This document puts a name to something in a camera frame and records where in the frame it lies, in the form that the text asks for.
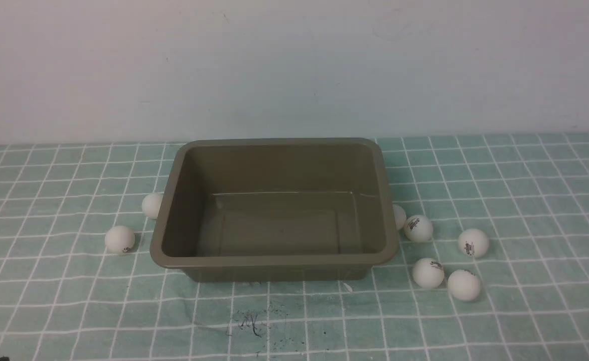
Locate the olive plastic storage bin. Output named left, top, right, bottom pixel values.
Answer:
left=150, top=138, right=399, bottom=282

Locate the white ping-pong ball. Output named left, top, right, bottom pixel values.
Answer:
left=141, top=193, right=163, bottom=220
left=104, top=226, right=135, bottom=254
left=411, top=258, right=445, bottom=289
left=392, top=204, right=407, bottom=231
left=403, top=215, right=433, bottom=243
left=447, top=269, right=481, bottom=301
left=458, top=229, right=490, bottom=258

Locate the green checkered tablecloth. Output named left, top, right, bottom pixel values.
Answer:
left=0, top=133, right=589, bottom=360

